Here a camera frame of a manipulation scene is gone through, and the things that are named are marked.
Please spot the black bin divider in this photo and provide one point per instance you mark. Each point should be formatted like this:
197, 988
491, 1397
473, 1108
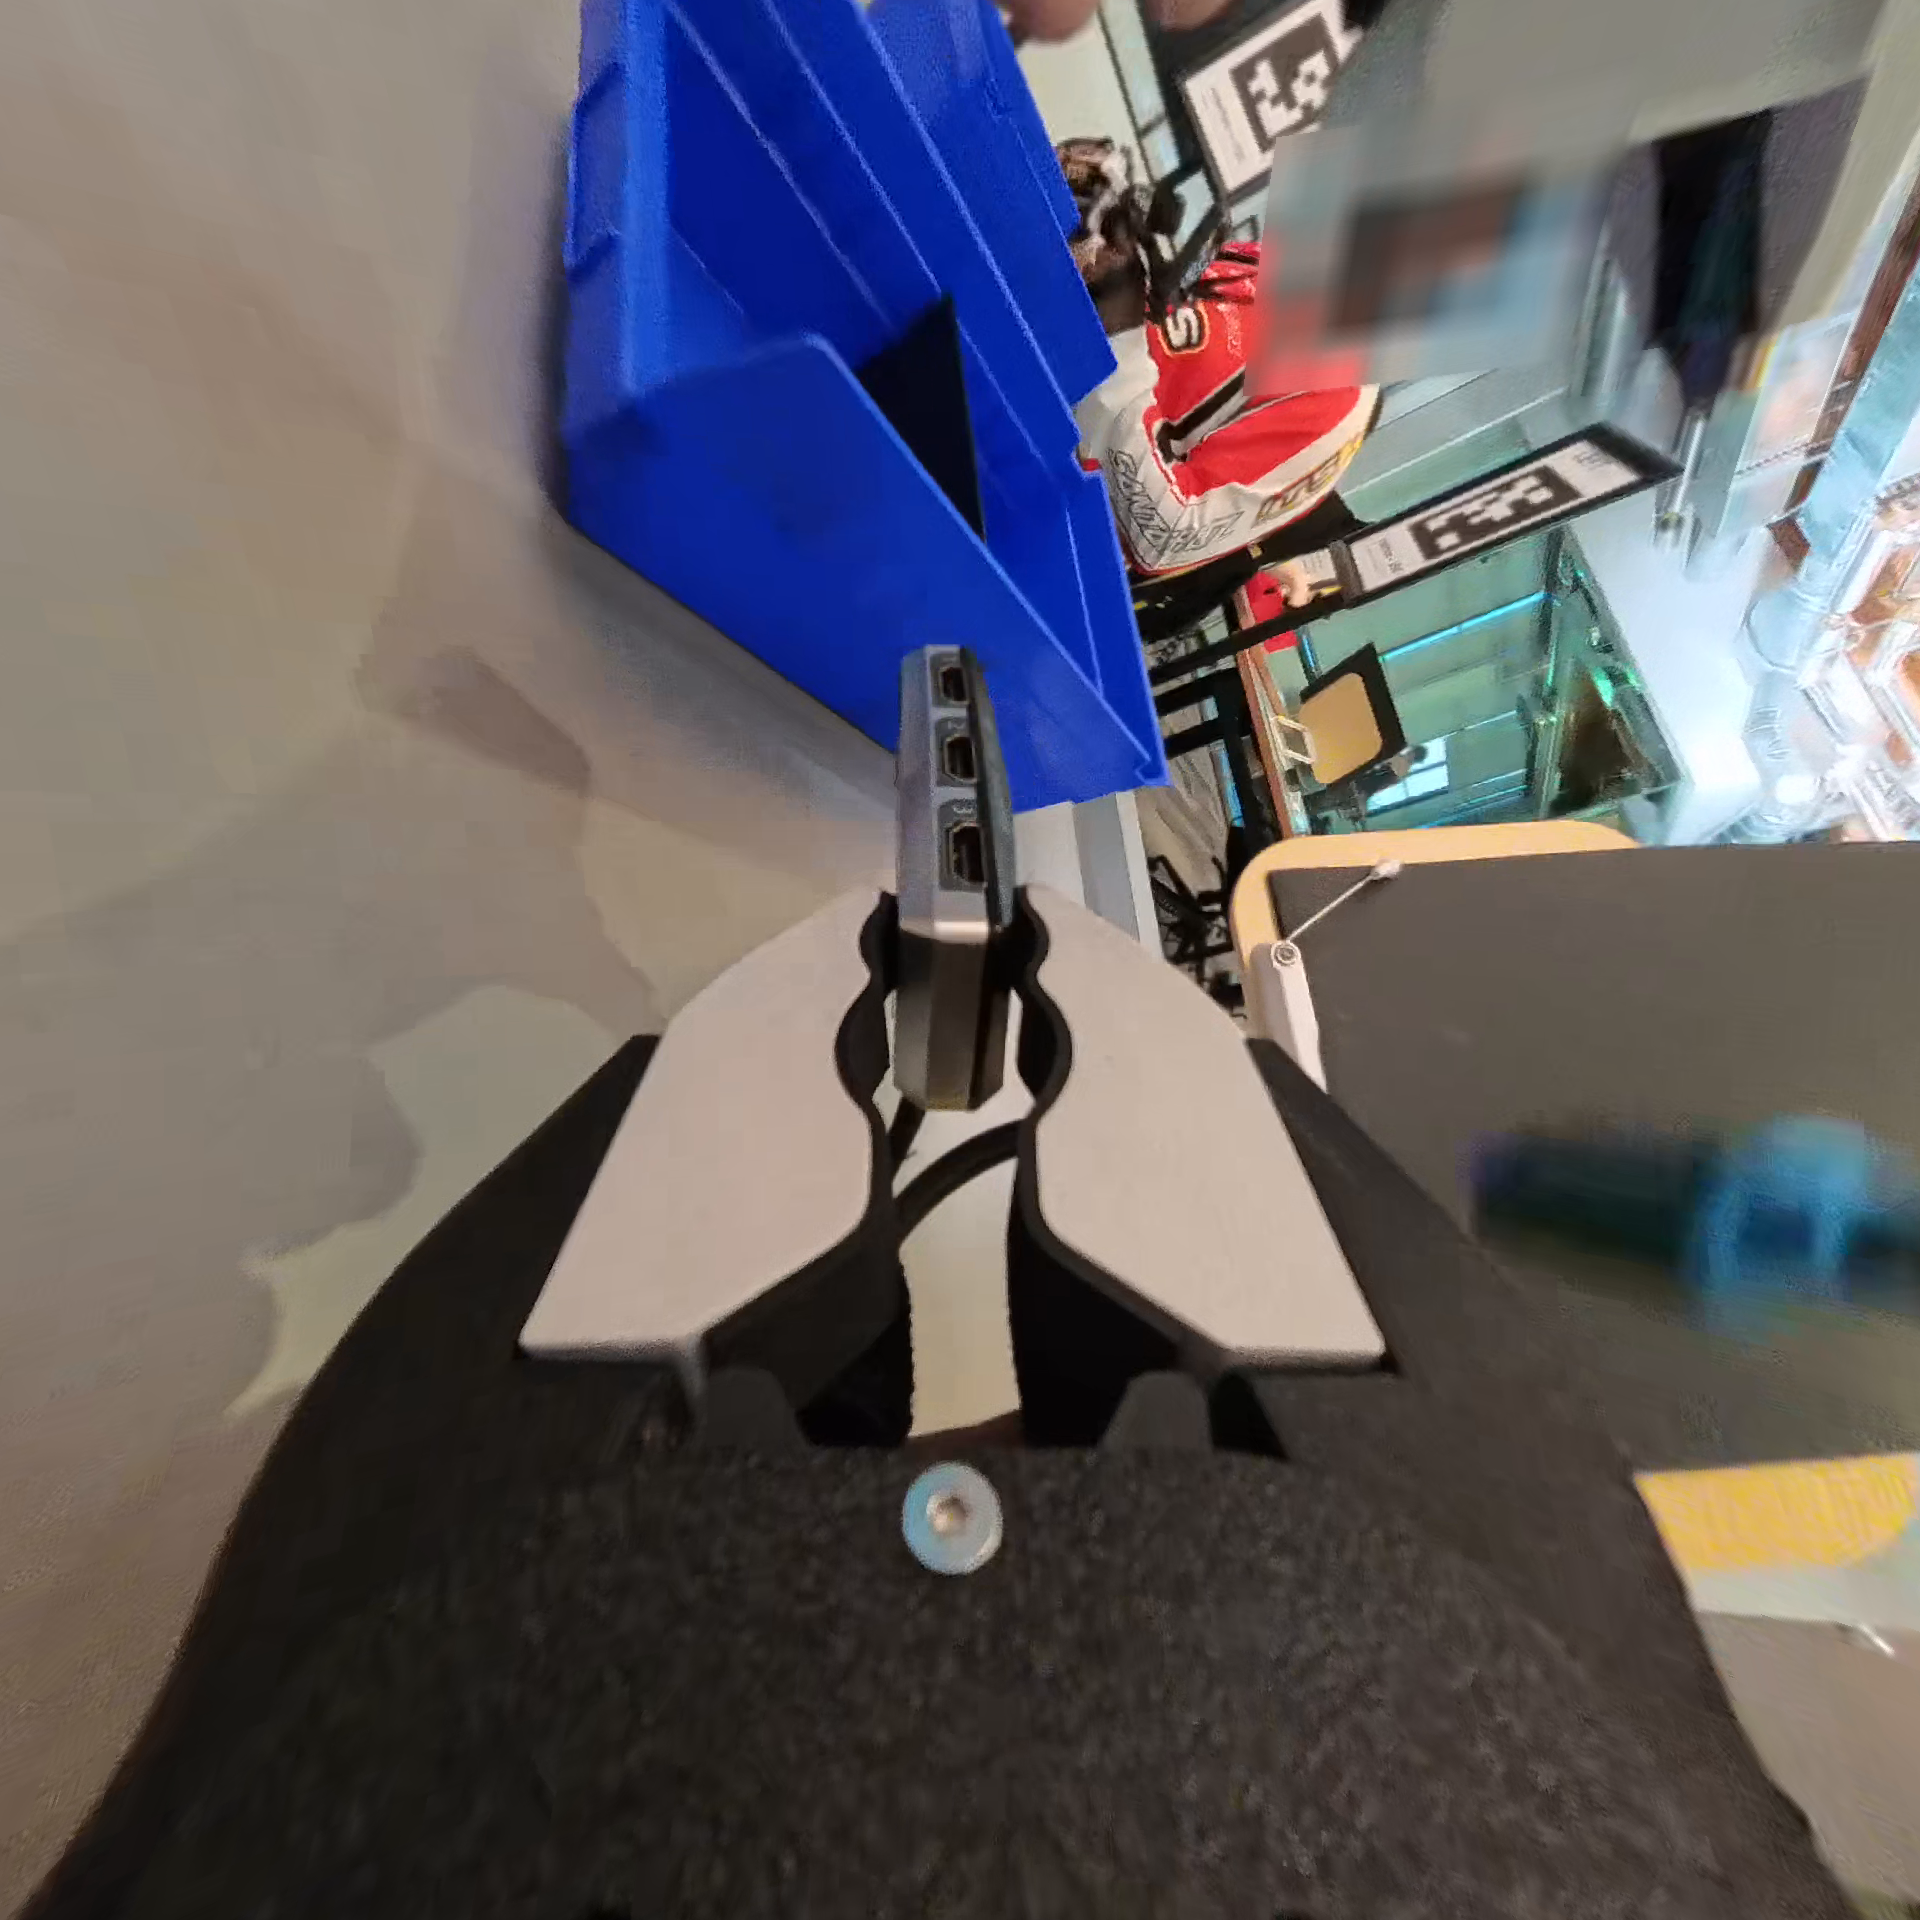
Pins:
939, 421

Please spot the black white marker sign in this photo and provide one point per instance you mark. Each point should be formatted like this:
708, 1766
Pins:
1277, 90
1501, 518

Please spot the yellow plastic bin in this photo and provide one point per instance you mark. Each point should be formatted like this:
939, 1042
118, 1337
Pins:
1785, 1516

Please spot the black board with wooden rim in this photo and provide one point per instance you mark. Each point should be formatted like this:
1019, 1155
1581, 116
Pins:
1576, 991

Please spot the glass display cabinet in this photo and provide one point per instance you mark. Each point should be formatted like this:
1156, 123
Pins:
1501, 706

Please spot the blue plastic bin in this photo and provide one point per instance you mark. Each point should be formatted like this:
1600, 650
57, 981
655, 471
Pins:
781, 494

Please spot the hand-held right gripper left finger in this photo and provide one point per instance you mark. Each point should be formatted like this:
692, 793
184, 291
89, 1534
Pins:
721, 1186

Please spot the grey metal port hub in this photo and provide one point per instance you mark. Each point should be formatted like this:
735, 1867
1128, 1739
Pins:
955, 902

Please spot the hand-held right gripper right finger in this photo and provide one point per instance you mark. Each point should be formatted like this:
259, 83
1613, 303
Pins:
1184, 1186

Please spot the red white sports jersey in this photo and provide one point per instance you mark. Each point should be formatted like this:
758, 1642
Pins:
1230, 451

